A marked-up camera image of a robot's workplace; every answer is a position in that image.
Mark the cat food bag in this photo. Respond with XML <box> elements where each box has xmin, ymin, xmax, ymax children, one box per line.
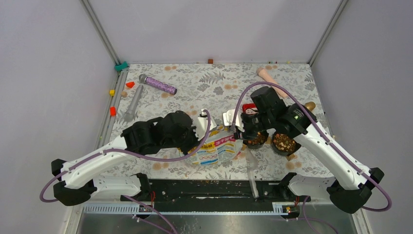
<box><xmin>184</xmin><ymin>125</ymin><xmax>243</xmax><ymax>166</ymax></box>

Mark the pink toy microphone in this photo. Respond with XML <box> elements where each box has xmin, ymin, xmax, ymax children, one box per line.
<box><xmin>256</xmin><ymin>67</ymin><xmax>287</xmax><ymax>98</ymax></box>

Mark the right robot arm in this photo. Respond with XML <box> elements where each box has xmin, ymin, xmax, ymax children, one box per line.
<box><xmin>223</xmin><ymin>82</ymin><xmax>384</xmax><ymax>214</ymax></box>

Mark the red plastic box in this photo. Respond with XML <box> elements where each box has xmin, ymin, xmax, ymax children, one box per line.
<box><xmin>242</xmin><ymin>103</ymin><xmax>257</xmax><ymax>115</ymax></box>

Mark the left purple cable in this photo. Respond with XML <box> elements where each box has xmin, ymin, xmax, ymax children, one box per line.
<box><xmin>39</xmin><ymin>110</ymin><xmax>212</xmax><ymax>234</ymax></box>

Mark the gold toy microphone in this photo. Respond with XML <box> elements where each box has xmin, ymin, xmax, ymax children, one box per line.
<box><xmin>304</xmin><ymin>101</ymin><xmax>316</xmax><ymax>112</ymax></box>

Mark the black bowl fish print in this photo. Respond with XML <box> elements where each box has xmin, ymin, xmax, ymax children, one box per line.
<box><xmin>271</xmin><ymin>132</ymin><xmax>301</xmax><ymax>156</ymax></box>

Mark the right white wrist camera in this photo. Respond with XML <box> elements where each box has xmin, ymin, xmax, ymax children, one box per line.
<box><xmin>222</xmin><ymin>109</ymin><xmax>244</xmax><ymax>132</ymax></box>

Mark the grey toy microphone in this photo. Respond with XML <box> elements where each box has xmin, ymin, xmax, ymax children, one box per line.
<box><xmin>124</xmin><ymin>84</ymin><xmax>144</xmax><ymax>122</ymax></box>

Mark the red block on rail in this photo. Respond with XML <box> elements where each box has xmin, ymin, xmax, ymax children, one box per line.
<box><xmin>109</xmin><ymin>106</ymin><xmax>117</xmax><ymax>117</ymax></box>

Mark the purple glitter toy microphone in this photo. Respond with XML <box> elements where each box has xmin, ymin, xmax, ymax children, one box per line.
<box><xmin>138</xmin><ymin>74</ymin><xmax>177</xmax><ymax>95</ymax></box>

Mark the floral patterned table mat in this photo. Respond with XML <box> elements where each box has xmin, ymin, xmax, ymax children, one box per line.
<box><xmin>106</xmin><ymin>63</ymin><xmax>331</xmax><ymax>180</ymax></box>

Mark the teal plastic block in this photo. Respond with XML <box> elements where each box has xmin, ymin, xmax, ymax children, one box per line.
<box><xmin>114</xmin><ymin>61</ymin><xmax>129</xmax><ymax>72</ymax></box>

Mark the tan wooden cube block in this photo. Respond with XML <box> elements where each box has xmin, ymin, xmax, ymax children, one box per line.
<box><xmin>121</xmin><ymin>91</ymin><xmax>128</xmax><ymax>98</ymax></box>

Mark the pet food kibble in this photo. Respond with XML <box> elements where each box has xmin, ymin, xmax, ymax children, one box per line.
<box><xmin>243</xmin><ymin>132</ymin><xmax>300</xmax><ymax>153</ymax></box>

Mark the small tan wooden block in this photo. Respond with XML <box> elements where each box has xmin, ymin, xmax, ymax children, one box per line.
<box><xmin>286</xmin><ymin>154</ymin><xmax>297</xmax><ymax>161</ymax></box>

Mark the purple cable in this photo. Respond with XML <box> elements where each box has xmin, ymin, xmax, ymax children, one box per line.
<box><xmin>231</xmin><ymin>81</ymin><xmax>393</xmax><ymax>233</ymax></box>
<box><xmin>39</xmin><ymin>110</ymin><xmax>212</xmax><ymax>234</ymax></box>

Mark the red triangular block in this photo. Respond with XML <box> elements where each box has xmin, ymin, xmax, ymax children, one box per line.
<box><xmin>125</xmin><ymin>81</ymin><xmax>135</xmax><ymax>88</ymax></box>

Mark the black bowl paw print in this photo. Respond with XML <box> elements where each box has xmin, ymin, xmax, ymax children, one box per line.
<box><xmin>243</xmin><ymin>131</ymin><xmax>269</xmax><ymax>150</ymax></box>

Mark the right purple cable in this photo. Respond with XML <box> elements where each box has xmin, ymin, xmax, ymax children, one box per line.
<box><xmin>231</xmin><ymin>81</ymin><xmax>393</xmax><ymax>233</ymax></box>

